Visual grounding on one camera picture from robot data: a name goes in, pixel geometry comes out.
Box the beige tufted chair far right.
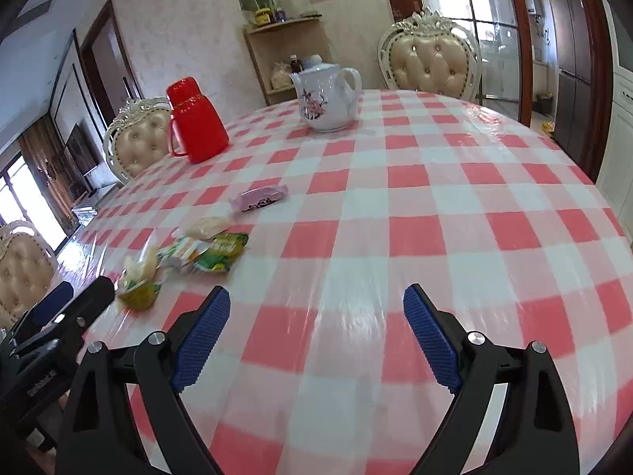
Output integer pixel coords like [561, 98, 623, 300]
[377, 11, 483, 102]

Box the grey refrigerator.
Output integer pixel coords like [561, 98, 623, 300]
[549, 0, 591, 163]

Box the red thermos jug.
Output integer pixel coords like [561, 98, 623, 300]
[166, 77, 229, 164]

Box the wooden corner shelf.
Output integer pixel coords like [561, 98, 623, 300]
[243, 17, 333, 106]

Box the white floral teapot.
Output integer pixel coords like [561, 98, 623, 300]
[290, 63, 363, 132]

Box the green white snack packet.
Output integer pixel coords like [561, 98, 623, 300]
[158, 233, 249, 272]

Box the beige tufted chair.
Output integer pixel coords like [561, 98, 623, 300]
[377, 11, 483, 102]
[103, 97, 171, 184]
[0, 220, 58, 329]

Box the wall television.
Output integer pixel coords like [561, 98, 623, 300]
[65, 123, 100, 176]

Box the purple snack packet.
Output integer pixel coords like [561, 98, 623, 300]
[229, 184, 289, 213]

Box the beige tufted chair far left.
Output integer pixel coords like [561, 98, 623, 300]
[103, 97, 171, 184]

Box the clear yellow cookie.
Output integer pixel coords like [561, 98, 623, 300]
[173, 217, 233, 241]

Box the red white checkered tablecloth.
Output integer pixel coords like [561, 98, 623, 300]
[61, 90, 632, 474]

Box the beige tufted chair left side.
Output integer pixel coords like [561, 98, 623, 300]
[0, 220, 58, 329]

